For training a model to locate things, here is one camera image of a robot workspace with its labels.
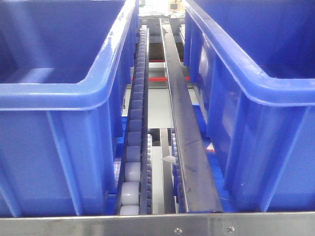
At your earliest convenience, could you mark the steel front shelf edge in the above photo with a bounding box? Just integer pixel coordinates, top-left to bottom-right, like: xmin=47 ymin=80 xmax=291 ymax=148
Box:
xmin=0 ymin=212 xmax=315 ymax=236

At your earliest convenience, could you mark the white roller conveyor track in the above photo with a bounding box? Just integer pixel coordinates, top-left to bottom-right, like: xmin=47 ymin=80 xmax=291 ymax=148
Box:
xmin=115 ymin=25 xmax=152 ymax=215

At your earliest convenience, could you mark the blue bin left neighbour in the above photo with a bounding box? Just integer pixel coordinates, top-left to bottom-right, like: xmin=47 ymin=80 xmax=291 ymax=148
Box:
xmin=0 ymin=0 xmax=138 ymax=217

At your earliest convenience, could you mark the large blue target bin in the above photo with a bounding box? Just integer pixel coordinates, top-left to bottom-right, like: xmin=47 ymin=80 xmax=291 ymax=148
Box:
xmin=185 ymin=0 xmax=315 ymax=211

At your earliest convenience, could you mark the steel divider rail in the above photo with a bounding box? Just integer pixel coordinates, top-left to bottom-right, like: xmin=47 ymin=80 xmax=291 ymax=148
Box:
xmin=159 ymin=18 xmax=223 ymax=213

